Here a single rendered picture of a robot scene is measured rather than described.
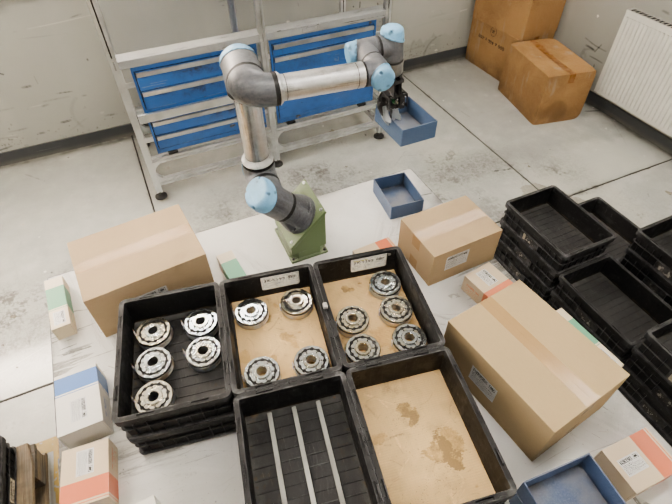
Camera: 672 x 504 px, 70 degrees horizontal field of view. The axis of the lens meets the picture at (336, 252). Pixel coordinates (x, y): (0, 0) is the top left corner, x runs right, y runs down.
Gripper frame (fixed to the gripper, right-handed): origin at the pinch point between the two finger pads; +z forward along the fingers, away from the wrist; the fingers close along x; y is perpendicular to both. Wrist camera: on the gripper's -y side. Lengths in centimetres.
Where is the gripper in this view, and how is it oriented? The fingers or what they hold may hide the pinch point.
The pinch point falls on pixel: (388, 121)
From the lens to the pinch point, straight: 185.0
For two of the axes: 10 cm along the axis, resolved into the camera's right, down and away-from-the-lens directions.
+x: 9.1, -3.5, 2.2
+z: 0.8, 6.6, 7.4
